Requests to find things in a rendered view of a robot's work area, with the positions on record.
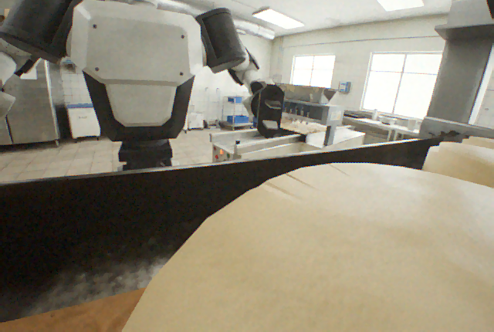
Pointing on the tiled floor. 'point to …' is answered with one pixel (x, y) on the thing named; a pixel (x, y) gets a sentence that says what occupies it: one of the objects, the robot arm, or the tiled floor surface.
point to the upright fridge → (35, 107)
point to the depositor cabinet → (333, 143)
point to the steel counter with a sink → (384, 126)
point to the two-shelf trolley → (233, 116)
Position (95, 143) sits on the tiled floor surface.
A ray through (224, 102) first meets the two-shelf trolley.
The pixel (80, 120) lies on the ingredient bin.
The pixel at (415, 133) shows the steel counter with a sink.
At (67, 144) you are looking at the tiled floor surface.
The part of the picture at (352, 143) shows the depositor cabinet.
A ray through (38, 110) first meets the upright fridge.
